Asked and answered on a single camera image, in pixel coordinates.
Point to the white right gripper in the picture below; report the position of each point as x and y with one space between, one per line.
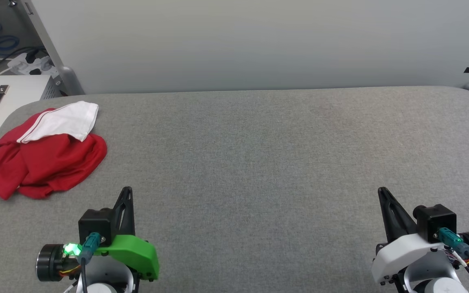
397 254

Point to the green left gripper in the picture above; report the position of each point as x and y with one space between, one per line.
136 252

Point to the red white short-sleeve shirt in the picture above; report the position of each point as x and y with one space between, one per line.
55 162

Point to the white equipment case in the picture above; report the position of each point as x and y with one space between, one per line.
23 91

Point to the white power strip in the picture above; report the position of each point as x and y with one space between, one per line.
25 65

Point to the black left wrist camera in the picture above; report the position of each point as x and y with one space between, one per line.
94 221

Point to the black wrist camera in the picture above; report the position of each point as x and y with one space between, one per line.
94 221
436 219

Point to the teal left camera connector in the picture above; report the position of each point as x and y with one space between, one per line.
90 244

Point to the teal camera connector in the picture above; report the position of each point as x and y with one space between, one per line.
90 244
452 239

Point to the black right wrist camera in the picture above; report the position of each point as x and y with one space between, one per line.
436 219

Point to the teal right camera connector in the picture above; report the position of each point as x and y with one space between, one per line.
452 239

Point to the grey metal frame post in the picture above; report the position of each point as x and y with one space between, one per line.
59 61

